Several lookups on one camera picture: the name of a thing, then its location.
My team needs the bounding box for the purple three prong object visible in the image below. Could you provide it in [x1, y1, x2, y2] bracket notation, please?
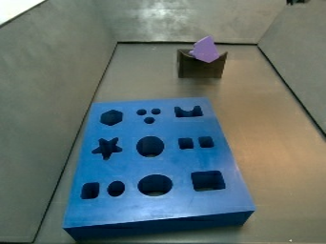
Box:
[189, 36, 220, 63]

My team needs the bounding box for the black curved fixture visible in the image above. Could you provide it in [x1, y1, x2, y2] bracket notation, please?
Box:
[177, 49, 229, 78]

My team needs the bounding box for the blue foam shape block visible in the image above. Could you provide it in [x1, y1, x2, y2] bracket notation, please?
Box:
[63, 98, 256, 241]

